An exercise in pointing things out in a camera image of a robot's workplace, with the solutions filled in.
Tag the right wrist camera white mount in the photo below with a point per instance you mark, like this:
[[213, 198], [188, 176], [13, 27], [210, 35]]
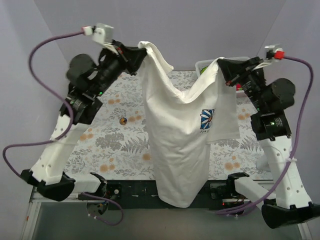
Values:
[[273, 53]]

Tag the floral patterned table mat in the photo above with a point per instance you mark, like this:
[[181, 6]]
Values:
[[122, 152]]

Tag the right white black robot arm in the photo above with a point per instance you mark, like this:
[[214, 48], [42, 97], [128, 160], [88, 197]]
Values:
[[287, 202]]

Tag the white t-shirt with daisy print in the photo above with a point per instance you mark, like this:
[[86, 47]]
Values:
[[182, 125]]

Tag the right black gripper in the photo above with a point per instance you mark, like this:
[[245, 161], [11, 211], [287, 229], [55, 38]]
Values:
[[240, 72]]

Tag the green toy watermelon ball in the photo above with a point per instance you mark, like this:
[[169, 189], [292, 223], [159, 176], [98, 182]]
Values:
[[203, 69]]

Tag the small round brooch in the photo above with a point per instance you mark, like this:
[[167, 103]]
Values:
[[123, 121]]

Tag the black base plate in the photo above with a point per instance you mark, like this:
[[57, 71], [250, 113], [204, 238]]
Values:
[[143, 194]]

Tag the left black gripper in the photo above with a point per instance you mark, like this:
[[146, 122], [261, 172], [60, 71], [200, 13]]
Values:
[[125, 60]]

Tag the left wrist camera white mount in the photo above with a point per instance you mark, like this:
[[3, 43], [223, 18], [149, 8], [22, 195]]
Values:
[[101, 33]]

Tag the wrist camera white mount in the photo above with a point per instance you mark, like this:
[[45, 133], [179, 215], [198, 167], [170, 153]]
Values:
[[101, 33], [273, 53]]

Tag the white plastic fruit basket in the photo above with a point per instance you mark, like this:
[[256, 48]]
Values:
[[205, 63]]

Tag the aluminium frame rail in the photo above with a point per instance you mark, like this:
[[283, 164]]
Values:
[[56, 192]]

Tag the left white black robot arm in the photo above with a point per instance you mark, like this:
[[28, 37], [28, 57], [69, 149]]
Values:
[[87, 82]]

